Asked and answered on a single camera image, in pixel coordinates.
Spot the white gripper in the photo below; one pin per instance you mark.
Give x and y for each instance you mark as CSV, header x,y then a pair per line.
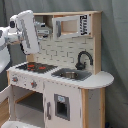
x,y
27,25

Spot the white oven door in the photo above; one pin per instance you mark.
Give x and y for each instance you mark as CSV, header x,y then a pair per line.
x,y
7,104

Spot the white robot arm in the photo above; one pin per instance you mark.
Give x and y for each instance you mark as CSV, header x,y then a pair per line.
x,y
9,35

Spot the wooden toy kitchen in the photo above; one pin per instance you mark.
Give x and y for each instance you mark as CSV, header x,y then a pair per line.
x,y
62,53

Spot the grey range hood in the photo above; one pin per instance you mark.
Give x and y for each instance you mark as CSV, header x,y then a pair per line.
x,y
43,30

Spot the black toy stovetop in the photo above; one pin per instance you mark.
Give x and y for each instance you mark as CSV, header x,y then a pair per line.
x,y
36,67

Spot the left stove knob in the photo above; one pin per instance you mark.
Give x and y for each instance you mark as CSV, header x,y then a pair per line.
x,y
14,79

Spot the stove knob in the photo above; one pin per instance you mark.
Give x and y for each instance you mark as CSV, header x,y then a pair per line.
x,y
33,84
14,79

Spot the right stove knob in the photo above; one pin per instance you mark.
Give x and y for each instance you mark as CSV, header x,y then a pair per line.
x,y
33,84

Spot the black toy faucet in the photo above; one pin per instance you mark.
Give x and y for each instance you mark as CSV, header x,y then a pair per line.
x,y
80,65

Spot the grey toy sink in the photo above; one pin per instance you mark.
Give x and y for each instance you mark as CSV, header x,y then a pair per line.
x,y
72,74

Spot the white cabinet door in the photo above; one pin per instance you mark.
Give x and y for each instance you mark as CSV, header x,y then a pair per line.
x,y
62,106

